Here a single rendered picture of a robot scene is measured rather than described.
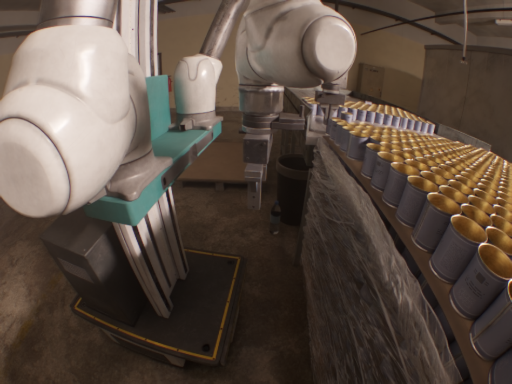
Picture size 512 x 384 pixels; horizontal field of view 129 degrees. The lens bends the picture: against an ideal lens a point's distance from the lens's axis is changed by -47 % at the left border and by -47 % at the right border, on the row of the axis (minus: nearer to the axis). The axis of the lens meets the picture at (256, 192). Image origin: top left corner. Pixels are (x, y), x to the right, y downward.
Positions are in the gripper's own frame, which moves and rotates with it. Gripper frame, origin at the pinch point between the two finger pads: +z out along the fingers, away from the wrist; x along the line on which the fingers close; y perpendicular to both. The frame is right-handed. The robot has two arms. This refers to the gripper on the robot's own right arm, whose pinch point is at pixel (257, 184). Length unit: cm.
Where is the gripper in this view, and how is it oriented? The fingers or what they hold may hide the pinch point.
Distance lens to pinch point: 53.2
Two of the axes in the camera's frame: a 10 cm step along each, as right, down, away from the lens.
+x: -1.3, 5.0, -8.5
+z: -0.2, 8.6, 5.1
